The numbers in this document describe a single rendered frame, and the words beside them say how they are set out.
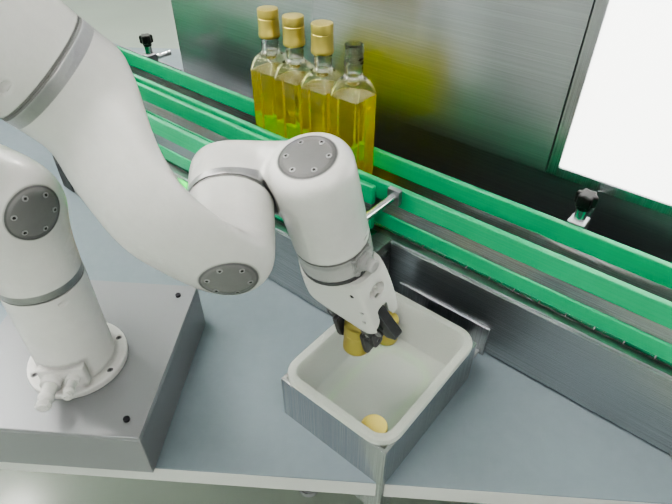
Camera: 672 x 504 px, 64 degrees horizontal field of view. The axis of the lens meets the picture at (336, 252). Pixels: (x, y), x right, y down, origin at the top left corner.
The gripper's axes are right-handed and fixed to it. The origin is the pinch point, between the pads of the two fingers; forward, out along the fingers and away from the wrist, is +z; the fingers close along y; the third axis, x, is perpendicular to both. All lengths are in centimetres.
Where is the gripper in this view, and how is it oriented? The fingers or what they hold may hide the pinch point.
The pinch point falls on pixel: (358, 326)
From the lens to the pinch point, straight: 66.7
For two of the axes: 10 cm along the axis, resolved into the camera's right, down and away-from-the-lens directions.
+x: -6.4, 6.8, -3.7
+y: -7.5, -4.4, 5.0
